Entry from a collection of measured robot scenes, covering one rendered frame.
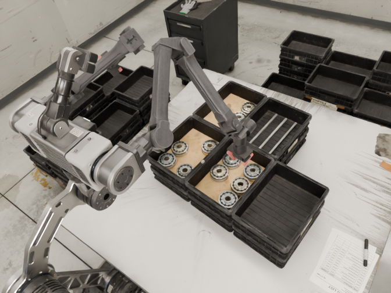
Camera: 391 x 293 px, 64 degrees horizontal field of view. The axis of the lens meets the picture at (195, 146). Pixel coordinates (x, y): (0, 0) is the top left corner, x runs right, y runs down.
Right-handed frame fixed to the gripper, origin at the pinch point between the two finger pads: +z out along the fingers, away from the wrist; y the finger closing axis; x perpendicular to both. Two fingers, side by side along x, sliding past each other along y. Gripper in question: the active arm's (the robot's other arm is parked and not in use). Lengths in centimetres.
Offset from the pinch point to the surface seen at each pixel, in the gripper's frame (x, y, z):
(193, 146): -6.9, 39.6, 23.2
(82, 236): 71, 55, 37
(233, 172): -5.8, 9.0, 23.2
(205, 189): 11.8, 14.5, 23.4
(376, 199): -45, -56, 36
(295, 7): -319, 142, 96
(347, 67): -187, 17, 66
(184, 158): 3.2, 37.6, 23.4
